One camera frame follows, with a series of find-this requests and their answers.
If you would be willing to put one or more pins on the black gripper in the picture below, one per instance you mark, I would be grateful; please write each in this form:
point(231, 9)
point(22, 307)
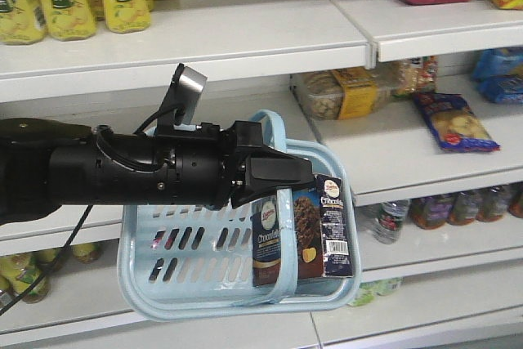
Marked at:
point(252, 170)

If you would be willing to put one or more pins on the dark blue Chocofello cookie box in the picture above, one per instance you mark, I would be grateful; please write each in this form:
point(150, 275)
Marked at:
point(321, 235)

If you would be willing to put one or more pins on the light blue plastic basket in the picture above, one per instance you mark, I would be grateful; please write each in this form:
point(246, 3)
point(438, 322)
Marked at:
point(185, 261)

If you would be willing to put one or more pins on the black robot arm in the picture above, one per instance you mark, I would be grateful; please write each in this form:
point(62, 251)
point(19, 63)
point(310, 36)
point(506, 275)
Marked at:
point(47, 164)

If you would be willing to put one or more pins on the white supermarket shelf unit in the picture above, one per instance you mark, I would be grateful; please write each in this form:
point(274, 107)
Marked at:
point(462, 285)

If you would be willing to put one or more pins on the blue cracker packet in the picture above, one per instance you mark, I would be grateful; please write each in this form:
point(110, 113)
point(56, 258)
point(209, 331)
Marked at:
point(452, 123)

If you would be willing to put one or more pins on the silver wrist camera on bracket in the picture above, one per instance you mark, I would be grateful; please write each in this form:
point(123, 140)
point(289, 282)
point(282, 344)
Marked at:
point(180, 102)

